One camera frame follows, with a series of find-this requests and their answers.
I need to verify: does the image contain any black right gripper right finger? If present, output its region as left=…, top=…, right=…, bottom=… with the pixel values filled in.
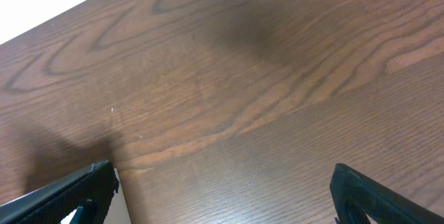
left=330, top=163, right=443, bottom=224

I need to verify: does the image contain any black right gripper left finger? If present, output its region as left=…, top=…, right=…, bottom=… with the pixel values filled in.
left=1, top=160, right=119, bottom=224

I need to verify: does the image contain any white box pink inside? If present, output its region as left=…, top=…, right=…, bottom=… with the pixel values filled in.
left=60, top=183, right=131, bottom=224

